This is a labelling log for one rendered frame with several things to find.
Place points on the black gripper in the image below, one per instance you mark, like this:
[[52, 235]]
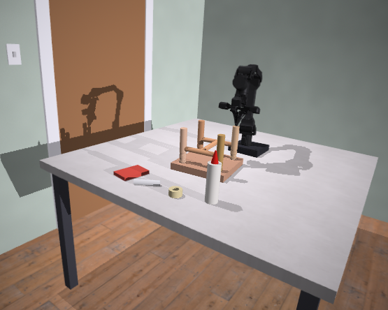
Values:
[[239, 115]]

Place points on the beige tape roll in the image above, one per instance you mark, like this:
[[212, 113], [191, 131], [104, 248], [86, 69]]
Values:
[[175, 192]]

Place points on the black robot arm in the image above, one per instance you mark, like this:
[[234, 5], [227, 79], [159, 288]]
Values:
[[242, 77]]

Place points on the brown wooden stool legs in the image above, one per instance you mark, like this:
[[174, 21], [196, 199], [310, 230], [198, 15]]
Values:
[[220, 142]]

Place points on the flat red rectangular block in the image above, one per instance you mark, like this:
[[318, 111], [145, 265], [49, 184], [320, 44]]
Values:
[[131, 172]]

